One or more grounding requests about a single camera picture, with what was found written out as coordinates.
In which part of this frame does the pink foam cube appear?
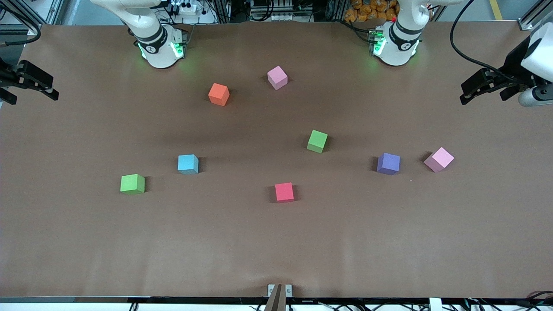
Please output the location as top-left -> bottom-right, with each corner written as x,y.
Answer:
267,66 -> 288,91
423,147 -> 455,173

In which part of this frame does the purple foam cube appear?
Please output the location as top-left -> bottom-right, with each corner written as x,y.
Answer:
377,153 -> 401,176

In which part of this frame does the green foam cube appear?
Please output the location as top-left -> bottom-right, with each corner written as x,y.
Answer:
307,130 -> 328,154
120,174 -> 146,195

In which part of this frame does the blue foam cube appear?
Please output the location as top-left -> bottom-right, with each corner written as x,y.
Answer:
178,154 -> 200,175

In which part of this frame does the bag of orange items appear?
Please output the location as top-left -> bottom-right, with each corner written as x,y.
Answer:
344,0 -> 399,23

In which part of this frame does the white power strip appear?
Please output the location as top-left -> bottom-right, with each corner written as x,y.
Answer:
171,1 -> 201,16

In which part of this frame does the orange foam cube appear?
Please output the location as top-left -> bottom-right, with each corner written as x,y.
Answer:
208,83 -> 230,107

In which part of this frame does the grey metal device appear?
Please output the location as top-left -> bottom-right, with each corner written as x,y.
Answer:
250,0 -> 299,22

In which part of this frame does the red foam cube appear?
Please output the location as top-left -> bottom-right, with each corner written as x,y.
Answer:
275,182 -> 295,203

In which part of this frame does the paper table cover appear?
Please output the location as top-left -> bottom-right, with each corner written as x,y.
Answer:
0,21 -> 553,298

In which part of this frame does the black table edge rail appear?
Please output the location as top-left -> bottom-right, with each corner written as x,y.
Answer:
0,296 -> 553,305

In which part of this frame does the small metal bracket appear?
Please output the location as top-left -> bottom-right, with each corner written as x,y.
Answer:
267,284 -> 293,298

